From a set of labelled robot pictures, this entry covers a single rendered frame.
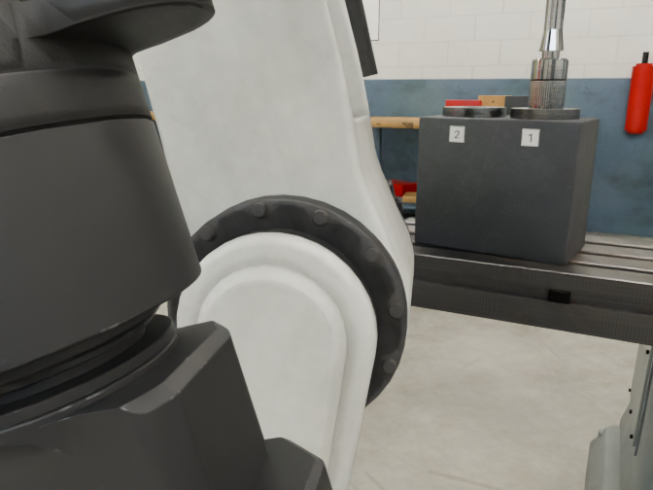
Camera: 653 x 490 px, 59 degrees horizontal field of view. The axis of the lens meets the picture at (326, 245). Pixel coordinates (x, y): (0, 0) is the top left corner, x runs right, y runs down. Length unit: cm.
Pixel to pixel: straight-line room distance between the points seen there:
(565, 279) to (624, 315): 8
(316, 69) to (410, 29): 505
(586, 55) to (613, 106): 44
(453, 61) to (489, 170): 443
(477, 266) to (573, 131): 21
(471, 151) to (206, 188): 54
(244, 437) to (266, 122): 21
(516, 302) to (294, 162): 54
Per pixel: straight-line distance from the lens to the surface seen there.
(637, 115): 493
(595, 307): 81
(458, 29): 525
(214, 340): 15
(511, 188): 82
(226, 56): 34
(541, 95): 84
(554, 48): 85
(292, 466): 16
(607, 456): 179
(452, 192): 85
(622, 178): 512
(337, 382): 31
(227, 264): 31
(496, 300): 82
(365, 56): 61
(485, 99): 466
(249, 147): 33
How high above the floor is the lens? 114
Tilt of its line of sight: 15 degrees down
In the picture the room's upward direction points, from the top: straight up
